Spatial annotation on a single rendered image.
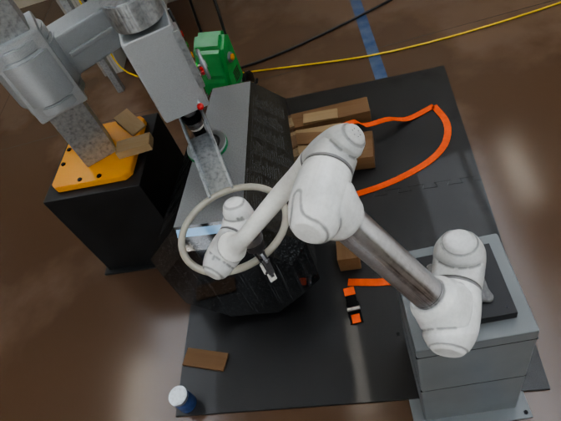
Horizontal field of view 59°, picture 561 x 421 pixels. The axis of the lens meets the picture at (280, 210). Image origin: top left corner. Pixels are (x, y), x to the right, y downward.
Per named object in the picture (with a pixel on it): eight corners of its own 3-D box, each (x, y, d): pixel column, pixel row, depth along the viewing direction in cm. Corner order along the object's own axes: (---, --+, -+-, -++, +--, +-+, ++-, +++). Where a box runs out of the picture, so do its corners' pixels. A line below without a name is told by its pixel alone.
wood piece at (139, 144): (120, 159, 275) (115, 153, 271) (121, 147, 282) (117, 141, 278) (153, 149, 272) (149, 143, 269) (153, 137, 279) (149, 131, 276)
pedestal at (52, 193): (105, 276, 330) (36, 208, 275) (126, 200, 372) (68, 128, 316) (197, 262, 317) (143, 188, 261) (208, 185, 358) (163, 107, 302)
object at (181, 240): (173, 215, 224) (169, 210, 222) (271, 171, 225) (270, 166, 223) (189, 296, 189) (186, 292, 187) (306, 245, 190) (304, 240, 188)
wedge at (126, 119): (117, 124, 297) (113, 118, 294) (130, 114, 300) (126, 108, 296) (133, 136, 285) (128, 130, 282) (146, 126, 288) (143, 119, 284)
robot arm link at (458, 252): (486, 257, 168) (490, 220, 152) (482, 306, 159) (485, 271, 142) (437, 252, 175) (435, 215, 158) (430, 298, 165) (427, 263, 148)
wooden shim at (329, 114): (303, 124, 355) (302, 123, 353) (303, 115, 361) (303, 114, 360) (337, 119, 349) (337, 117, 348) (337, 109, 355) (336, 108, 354)
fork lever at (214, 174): (163, 93, 252) (159, 87, 248) (197, 78, 253) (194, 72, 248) (204, 205, 224) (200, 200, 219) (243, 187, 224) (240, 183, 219)
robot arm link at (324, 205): (493, 297, 152) (487, 366, 141) (446, 302, 164) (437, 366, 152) (334, 140, 117) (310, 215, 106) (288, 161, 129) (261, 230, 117)
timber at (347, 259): (361, 268, 280) (358, 257, 271) (341, 271, 283) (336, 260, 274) (356, 226, 299) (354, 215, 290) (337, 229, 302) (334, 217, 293)
